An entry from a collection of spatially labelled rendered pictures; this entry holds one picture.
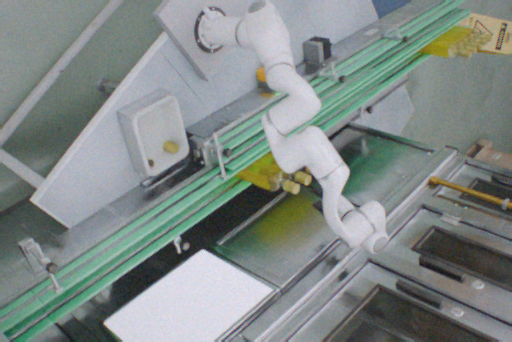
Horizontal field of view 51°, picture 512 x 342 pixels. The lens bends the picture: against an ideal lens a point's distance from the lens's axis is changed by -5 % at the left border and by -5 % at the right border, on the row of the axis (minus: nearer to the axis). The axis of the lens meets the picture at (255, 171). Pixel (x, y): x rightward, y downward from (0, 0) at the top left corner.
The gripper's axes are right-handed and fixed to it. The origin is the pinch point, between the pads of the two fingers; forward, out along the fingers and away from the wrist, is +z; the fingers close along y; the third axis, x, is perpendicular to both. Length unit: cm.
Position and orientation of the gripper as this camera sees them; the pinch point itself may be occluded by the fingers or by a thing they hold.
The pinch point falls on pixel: (318, 198)
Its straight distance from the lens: 172.8
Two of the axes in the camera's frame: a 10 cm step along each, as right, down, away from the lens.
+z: -5.1, -4.0, 7.6
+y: -1.7, -8.2, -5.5
